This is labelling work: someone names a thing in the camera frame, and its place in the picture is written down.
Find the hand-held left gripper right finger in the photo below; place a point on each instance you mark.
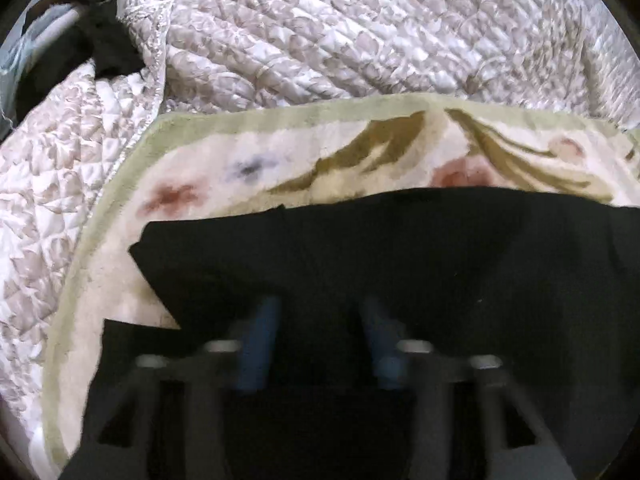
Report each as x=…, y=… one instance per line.
x=382, y=350

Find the black garment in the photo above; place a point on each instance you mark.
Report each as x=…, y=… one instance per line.
x=110, y=45

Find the black pants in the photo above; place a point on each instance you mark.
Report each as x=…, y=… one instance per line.
x=350, y=250

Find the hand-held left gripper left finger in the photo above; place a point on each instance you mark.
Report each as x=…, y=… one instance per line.
x=260, y=345

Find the floral fleece blanket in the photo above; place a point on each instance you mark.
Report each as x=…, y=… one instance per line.
x=225, y=160

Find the light blue cloth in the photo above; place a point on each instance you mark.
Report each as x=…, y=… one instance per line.
x=15, y=55

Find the quilted leaf-print bedspread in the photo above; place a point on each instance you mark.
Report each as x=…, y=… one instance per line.
x=350, y=25

